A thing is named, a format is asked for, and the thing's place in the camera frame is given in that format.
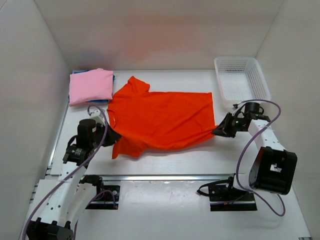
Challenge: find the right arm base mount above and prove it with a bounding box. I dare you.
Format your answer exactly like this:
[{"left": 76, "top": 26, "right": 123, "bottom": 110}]
[{"left": 196, "top": 174, "right": 258, "bottom": 212}]

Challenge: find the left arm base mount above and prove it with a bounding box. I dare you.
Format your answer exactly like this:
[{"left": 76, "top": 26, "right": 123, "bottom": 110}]
[{"left": 79, "top": 175, "right": 121, "bottom": 210}]

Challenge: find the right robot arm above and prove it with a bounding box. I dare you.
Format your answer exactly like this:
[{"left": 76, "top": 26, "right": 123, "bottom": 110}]
[{"left": 212, "top": 99, "right": 298, "bottom": 200}]

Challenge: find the white perforated plastic basket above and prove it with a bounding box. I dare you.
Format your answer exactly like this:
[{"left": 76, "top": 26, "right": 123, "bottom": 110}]
[{"left": 214, "top": 56, "right": 271, "bottom": 110}]

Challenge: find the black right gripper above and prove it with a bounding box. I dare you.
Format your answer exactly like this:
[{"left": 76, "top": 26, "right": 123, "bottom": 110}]
[{"left": 212, "top": 112, "right": 247, "bottom": 139}]

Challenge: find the pink folded t shirt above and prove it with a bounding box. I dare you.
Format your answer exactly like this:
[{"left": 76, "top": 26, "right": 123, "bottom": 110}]
[{"left": 68, "top": 67, "right": 114, "bottom": 106}]

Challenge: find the blue folded t shirt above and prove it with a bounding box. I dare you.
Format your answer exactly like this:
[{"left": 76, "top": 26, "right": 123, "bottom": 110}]
[{"left": 67, "top": 70, "right": 117, "bottom": 104}]

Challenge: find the orange t shirt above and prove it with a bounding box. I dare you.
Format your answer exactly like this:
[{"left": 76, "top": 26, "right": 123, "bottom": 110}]
[{"left": 107, "top": 76, "right": 216, "bottom": 159}]

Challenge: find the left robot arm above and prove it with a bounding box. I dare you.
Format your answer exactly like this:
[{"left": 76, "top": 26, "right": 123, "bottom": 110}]
[{"left": 22, "top": 117, "right": 121, "bottom": 240}]

